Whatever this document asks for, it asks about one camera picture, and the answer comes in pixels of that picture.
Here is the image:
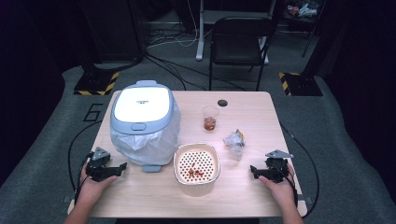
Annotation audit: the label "person's right hand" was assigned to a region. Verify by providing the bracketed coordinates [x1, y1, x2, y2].
[258, 163, 297, 208]

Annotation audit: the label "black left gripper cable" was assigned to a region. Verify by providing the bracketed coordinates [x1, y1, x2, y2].
[67, 120, 104, 204]

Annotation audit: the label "black striped stand base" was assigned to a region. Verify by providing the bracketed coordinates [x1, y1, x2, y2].
[278, 72, 324, 97]
[73, 66, 120, 96]

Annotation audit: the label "person's left hand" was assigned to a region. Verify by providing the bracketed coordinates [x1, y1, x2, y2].
[76, 161, 119, 207]

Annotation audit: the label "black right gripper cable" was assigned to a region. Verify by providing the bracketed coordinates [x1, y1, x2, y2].
[272, 121, 321, 218]

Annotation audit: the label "red food scraps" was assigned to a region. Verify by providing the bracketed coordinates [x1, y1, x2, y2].
[186, 162, 205, 180]
[204, 116, 217, 131]

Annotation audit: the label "clear plastic cup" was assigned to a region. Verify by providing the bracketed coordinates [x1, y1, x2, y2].
[202, 105, 220, 132]

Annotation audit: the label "white desk frame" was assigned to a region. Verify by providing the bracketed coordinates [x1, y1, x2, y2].
[195, 0, 276, 65]

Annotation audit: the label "black floor cables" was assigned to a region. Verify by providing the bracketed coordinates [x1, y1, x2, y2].
[143, 27, 248, 91]

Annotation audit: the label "clutter of colourful packets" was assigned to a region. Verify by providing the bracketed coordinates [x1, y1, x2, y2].
[285, 0, 322, 19]

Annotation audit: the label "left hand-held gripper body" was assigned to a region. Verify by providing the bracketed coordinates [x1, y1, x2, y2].
[85, 147, 112, 183]

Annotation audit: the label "white strainer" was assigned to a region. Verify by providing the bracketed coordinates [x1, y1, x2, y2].
[173, 142, 221, 187]

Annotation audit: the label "black folding chair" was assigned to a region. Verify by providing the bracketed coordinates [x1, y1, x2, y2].
[208, 16, 274, 91]

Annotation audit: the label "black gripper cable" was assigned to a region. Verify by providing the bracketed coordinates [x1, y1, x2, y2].
[272, 121, 321, 218]
[67, 120, 104, 204]

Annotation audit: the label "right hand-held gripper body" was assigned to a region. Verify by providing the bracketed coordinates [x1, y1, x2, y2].
[263, 149, 294, 184]

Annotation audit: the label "blue-grey pedal trash can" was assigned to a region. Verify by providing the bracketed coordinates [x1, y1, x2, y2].
[109, 79, 182, 174]

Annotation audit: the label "clear wrapper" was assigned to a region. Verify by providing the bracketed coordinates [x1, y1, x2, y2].
[222, 129, 246, 161]

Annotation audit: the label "white floor cable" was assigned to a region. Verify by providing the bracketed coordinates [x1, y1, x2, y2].
[146, 0, 201, 49]

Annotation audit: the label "white plastic trash bag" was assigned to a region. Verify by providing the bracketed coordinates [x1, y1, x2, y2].
[110, 102, 182, 166]

